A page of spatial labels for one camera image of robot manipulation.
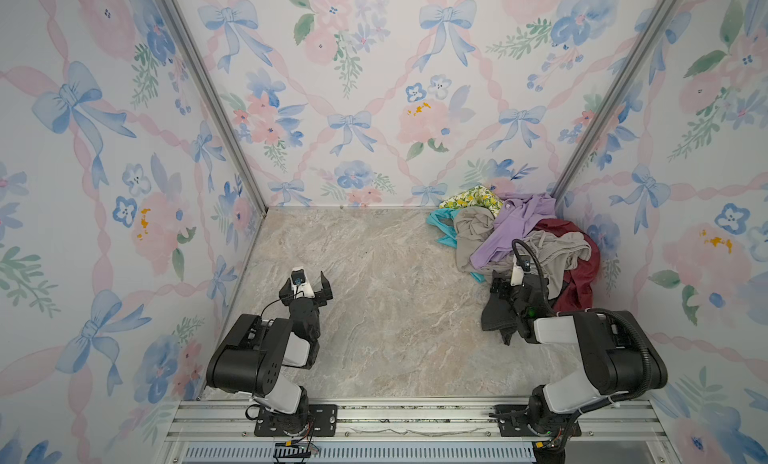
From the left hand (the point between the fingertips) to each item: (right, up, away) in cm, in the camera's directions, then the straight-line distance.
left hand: (307, 273), depth 88 cm
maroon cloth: (+82, -5, +3) cm, 82 cm away
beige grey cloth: (+71, +6, -1) cm, 72 cm away
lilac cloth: (+67, +18, +12) cm, 70 cm away
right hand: (+63, +1, +6) cm, 63 cm away
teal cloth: (+45, +17, +25) cm, 54 cm away
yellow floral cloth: (+58, +27, +29) cm, 70 cm away
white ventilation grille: (+19, -40, -18) cm, 48 cm away
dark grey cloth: (+57, -12, 0) cm, 58 cm away
